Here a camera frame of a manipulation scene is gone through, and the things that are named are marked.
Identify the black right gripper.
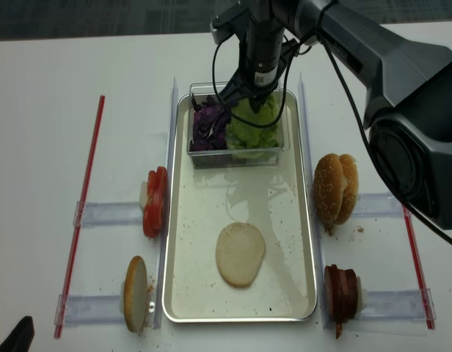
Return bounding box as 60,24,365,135
219,10,296,112

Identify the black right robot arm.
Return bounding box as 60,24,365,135
210,1,452,230

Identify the green lettuce pile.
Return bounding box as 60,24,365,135
226,95,280,150

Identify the rear tomato slice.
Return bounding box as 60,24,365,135
147,166,167,202

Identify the tomato slice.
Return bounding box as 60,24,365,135
143,171,165,238
147,166,167,202

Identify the white stopper behind tomato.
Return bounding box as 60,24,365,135
139,181,148,212

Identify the front tomato slice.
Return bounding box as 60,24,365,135
143,171,165,238

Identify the white stopper behind patties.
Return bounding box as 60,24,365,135
355,276,368,316

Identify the clear plastic container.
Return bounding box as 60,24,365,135
186,82,289,168

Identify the shredded purple cabbage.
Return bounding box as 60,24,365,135
189,95,230,152

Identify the sesame bun top front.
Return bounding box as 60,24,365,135
313,153,346,224

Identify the sesame bun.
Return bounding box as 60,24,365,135
336,154,359,224
313,153,346,224

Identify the sesame bun rear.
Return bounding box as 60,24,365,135
336,154,359,224

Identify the silver metal tray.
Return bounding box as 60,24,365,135
162,93,317,323

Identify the bottom bun slice on tray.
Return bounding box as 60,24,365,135
215,222,266,288

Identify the upper right clear holder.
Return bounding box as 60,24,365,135
351,193,404,218

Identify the clear holder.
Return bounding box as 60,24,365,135
355,289,437,321
73,202,143,227
351,193,404,218
54,295,125,326

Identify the upper left clear holder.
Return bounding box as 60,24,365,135
73,202,143,227

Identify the upright bun slice left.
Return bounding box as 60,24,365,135
123,256,148,332

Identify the lower right clear holder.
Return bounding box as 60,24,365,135
355,289,437,321

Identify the right red strip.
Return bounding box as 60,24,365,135
402,207,435,330

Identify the red strip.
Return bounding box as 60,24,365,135
402,207,435,330
54,95,106,340

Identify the lower left clear holder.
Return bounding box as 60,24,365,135
54,295,125,326

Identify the left red strip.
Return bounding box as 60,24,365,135
54,95,106,340

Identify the black object bottom left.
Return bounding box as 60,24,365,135
0,316,34,352

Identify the black camera cable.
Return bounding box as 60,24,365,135
211,0,452,254

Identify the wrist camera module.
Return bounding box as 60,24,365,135
210,3,249,45

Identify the left long clear rail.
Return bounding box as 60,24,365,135
151,77,178,329

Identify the long clear rail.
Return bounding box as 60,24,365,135
298,73,332,329
151,77,178,329

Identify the right long clear rail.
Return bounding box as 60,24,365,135
298,73,332,329

